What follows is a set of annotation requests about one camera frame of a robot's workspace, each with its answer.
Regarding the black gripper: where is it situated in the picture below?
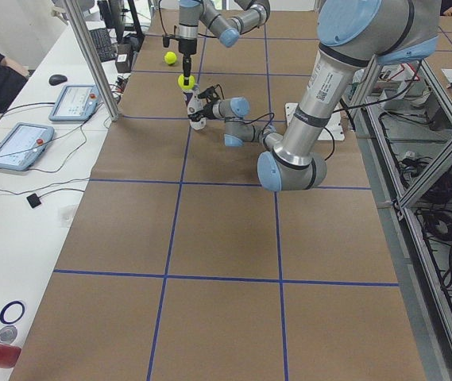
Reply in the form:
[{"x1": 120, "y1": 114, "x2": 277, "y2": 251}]
[{"x1": 163, "y1": 25, "x2": 197, "y2": 76}]

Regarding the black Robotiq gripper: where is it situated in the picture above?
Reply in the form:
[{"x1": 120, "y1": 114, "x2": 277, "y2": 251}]
[{"x1": 188, "y1": 84, "x2": 222, "y2": 123}]

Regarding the clear tennis ball can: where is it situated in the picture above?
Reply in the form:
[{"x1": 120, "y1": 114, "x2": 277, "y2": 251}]
[{"x1": 183, "y1": 84, "x2": 207, "y2": 131}]

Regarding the yellow Wilson tennis ball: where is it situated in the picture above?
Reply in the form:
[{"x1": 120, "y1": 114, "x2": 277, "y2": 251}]
[{"x1": 164, "y1": 51, "x2": 177, "y2": 66}]

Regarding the yellow Roland Garros tennis ball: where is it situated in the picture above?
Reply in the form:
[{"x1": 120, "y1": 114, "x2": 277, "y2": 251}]
[{"x1": 177, "y1": 74, "x2": 195, "y2": 90}]

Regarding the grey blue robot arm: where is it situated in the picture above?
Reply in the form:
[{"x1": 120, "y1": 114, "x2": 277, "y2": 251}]
[
  {"x1": 188, "y1": 1, "x2": 441, "y2": 192},
  {"x1": 163, "y1": 1, "x2": 271, "y2": 90}
]

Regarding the small black box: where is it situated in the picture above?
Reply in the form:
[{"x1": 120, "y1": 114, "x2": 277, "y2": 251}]
[{"x1": 115, "y1": 44, "x2": 133, "y2": 74}]

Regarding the black keyboard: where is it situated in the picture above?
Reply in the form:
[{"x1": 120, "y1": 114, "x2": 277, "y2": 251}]
[{"x1": 89, "y1": 28, "x2": 116, "y2": 62}]

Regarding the black monitor stand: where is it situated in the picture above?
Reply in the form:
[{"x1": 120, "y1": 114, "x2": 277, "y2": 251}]
[{"x1": 96, "y1": 0, "x2": 145, "y2": 49}]

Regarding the far blue teach pendant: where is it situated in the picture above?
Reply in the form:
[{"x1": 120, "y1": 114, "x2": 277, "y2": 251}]
[{"x1": 48, "y1": 85, "x2": 101, "y2": 122}]

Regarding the blue teach pendant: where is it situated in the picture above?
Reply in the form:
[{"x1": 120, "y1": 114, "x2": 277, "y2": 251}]
[
  {"x1": 0, "y1": 122, "x2": 55, "y2": 171},
  {"x1": 48, "y1": 85, "x2": 101, "y2": 122}
]

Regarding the black computer mouse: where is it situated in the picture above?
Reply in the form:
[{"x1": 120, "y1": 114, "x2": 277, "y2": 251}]
[{"x1": 48, "y1": 74, "x2": 68, "y2": 86}]

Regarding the near blue teach pendant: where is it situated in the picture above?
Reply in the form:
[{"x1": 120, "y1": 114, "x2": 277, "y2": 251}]
[{"x1": 0, "y1": 122, "x2": 55, "y2": 171}]

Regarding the small black square puck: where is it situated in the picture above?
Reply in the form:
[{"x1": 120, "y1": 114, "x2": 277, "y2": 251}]
[{"x1": 26, "y1": 193, "x2": 41, "y2": 209}]

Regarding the blue tape roll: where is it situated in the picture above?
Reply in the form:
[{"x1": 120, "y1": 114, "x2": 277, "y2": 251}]
[{"x1": 0, "y1": 300, "x2": 26, "y2": 325}]

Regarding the silver metal can lid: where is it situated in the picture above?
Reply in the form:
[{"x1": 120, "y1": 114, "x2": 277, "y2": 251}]
[{"x1": 0, "y1": 325, "x2": 17, "y2": 344}]

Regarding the aluminium frame post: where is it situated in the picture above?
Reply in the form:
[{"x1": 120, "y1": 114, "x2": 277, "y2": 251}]
[{"x1": 56, "y1": 0, "x2": 120, "y2": 121}]

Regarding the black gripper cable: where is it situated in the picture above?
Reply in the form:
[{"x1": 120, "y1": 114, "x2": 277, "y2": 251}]
[{"x1": 245, "y1": 98, "x2": 353, "y2": 162}]

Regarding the aluminium frame truss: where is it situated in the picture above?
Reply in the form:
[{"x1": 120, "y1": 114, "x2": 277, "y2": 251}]
[{"x1": 362, "y1": 15, "x2": 452, "y2": 381}]

